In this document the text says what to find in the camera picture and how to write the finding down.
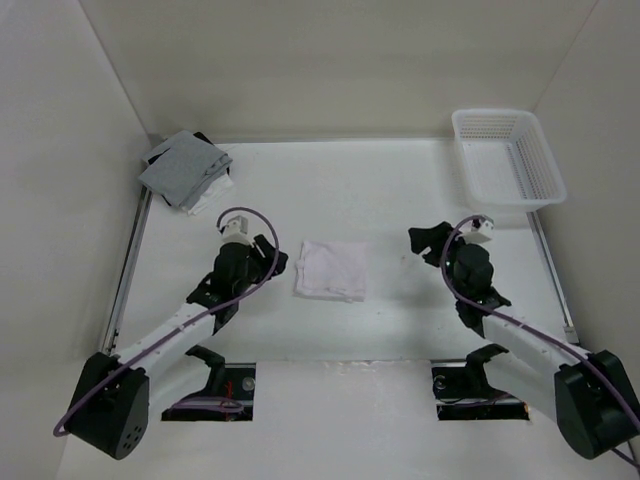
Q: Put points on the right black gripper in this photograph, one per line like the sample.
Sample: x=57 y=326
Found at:
x=433 y=237

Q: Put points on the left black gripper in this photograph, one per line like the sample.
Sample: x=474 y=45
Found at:
x=268 y=255

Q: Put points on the white tank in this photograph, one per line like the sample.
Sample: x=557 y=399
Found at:
x=216 y=190
x=332 y=271

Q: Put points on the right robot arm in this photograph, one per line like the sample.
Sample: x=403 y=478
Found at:
x=588 y=395

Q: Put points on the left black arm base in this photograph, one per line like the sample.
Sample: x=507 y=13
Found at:
x=227 y=396

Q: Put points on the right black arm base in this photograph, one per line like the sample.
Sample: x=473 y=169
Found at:
x=462 y=392

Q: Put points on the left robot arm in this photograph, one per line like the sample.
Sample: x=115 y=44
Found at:
x=115 y=394

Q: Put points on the folded white tank top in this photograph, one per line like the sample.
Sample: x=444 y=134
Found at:
x=216 y=190

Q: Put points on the folded grey tank top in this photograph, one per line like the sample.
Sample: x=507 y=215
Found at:
x=178 y=190

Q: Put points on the white plastic basket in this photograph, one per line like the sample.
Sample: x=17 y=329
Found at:
x=505 y=161

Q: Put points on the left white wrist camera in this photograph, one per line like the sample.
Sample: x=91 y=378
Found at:
x=235 y=230

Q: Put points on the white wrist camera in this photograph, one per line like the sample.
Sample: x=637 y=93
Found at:
x=235 y=230
x=481 y=231

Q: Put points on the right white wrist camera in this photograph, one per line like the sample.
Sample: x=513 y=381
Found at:
x=481 y=231

